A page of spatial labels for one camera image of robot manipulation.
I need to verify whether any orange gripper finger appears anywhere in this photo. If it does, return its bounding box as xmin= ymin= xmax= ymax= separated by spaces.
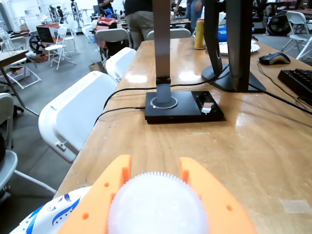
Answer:
xmin=179 ymin=157 xmax=258 ymax=234
xmin=57 ymin=155 xmax=132 ymax=234

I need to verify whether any clear plastic water bottle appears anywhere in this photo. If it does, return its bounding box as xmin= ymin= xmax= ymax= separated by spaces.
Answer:
xmin=107 ymin=171 xmax=210 ymax=234

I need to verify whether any white paper plate blue print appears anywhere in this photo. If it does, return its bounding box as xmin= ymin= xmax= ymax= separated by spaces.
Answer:
xmin=8 ymin=186 xmax=93 ymax=234

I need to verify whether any small white plate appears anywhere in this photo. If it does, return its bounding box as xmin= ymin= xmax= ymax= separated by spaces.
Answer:
xmin=219 ymin=40 xmax=259 ymax=57

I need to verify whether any clear tape strip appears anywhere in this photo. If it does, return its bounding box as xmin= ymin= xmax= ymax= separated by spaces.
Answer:
xmin=280 ymin=199 xmax=309 ymax=214

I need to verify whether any white folding chair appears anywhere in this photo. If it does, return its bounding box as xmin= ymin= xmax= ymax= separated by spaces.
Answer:
xmin=0 ymin=36 xmax=42 ymax=90
xmin=45 ymin=26 xmax=80 ymax=71
xmin=104 ymin=47 xmax=137 ymax=85
xmin=38 ymin=70 xmax=119 ymax=163
xmin=95 ymin=28 xmax=132 ymax=64
xmin=0 ymin=92 xmax=57 ymax=198
xmin=281 ymin=11 xmax=312 ymax=61
xmin=146 ymin=28 xmax=192 ymax=41

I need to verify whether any grey black desk lamp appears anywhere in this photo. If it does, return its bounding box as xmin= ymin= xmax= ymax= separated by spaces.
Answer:
xmin=145 ymin=0 xmax=225 ymax=124

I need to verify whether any small cardboard box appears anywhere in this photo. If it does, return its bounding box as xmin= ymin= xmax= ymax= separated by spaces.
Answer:
xmin=88 ymin=61 xmax=107 ymax=74

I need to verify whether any black keyboard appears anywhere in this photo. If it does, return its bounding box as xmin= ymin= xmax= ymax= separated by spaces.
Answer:
xmin=277 ymin=68 xmax=312 ymax=103

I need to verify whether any black computer mouse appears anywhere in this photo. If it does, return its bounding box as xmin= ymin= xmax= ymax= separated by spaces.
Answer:
xmin=258 ymin=51 xmax=292 ymax=66

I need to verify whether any brown folding table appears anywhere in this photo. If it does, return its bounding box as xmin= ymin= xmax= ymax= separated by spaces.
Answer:
xmin=0 ymin=50 xmax=40 ymax=117

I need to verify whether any black computer monitor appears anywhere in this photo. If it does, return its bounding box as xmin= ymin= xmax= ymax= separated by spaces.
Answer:
xmin=201 ymin=0 xmax=268 ymax=93

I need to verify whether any yellow drink can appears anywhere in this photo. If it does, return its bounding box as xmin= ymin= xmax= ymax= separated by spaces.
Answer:
xmin=194 ymin=18 xmax=207 ymax=50

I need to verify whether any red bag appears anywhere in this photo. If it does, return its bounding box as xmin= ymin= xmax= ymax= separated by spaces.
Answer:
xmin=97 ymin=16 xmax=118 ymax=32

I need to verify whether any person in khaki pants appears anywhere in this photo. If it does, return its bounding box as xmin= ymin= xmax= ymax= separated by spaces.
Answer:
xmin=123 ymin=0 xmax=155 ymax=51

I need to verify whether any black floor fan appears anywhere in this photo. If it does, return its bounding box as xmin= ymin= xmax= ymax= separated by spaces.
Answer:
xmin=267 ymin=11 xmax=292 ymax=37

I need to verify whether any person in blue jeans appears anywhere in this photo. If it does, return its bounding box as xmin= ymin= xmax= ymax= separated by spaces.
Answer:
xmin=186 ymin=0 xmax=205 ymax=33

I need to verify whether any black lamp cable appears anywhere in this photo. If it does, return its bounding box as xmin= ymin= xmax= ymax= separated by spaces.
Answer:
xmin=94 ymin=106 xmax=147 ymax=127

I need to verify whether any black monitor power cable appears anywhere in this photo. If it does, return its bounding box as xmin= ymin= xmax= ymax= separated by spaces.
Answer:
xmin=103 ymin=79 xmax=216 ymax=110

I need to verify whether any thick black desk cable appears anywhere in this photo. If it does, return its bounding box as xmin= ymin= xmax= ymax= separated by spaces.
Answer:
xmin=248 ymin=82 xmax=312 ymax=115

